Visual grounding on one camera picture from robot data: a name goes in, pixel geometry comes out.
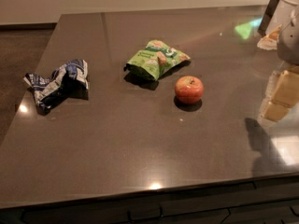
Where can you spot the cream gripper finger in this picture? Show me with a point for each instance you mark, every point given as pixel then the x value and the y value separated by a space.
pixel 281 95
pixel 270 41

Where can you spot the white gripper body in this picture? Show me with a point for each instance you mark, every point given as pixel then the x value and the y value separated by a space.
pixel 290 42

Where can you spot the red apple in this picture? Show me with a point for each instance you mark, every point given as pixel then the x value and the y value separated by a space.
pixel 189 90

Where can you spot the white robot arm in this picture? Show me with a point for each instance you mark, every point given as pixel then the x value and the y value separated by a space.
pixel 276 13

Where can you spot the dark cabinet drawers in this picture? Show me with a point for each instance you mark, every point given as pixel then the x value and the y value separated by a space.
pixel 273 200

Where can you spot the green snack bag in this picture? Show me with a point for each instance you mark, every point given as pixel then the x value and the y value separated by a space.
pixel 155 60

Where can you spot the blue white crumpled bag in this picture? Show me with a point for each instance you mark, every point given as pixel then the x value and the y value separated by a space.
pixel 64 80

